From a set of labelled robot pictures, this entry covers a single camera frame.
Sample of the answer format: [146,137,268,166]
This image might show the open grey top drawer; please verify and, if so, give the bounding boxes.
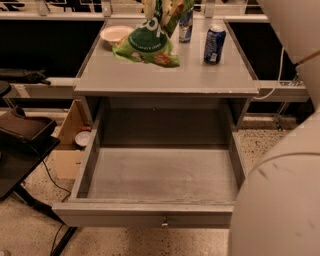
[53,104,246,228]

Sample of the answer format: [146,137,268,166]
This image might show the grey cabinet counter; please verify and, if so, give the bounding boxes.
[73,17,261,131]

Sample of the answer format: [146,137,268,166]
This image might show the white cable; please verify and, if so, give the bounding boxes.
[252,46,286,101]

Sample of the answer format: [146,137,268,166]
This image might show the cardboard box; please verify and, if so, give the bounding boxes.
[53,99,90,180]

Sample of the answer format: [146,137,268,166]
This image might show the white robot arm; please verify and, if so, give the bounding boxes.
[228,0,320,256]

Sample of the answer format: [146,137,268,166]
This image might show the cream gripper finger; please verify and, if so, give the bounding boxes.
[161,0,173,26]
[143,0,156,20]

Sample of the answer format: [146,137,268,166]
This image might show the dark blue soda can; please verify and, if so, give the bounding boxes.
[204,25,226,65]

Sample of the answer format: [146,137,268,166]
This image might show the black floor cable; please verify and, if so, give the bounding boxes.
[41,159,72,256]

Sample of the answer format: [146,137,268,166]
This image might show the green rice chip bag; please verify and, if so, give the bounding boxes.
[113,0,194,68]

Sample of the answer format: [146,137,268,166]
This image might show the black side table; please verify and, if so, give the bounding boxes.
[0,80,78,256]

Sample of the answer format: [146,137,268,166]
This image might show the white bowl in box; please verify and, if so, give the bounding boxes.
[74,131,90,147]

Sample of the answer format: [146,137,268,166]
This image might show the white bowl on counter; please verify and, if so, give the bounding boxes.
[100,25,133,47]

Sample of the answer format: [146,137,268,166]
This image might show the silver blue energy drink can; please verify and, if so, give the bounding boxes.
[179,9,193,43]

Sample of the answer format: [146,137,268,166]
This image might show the black tray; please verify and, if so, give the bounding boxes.
[0,106,57,144]

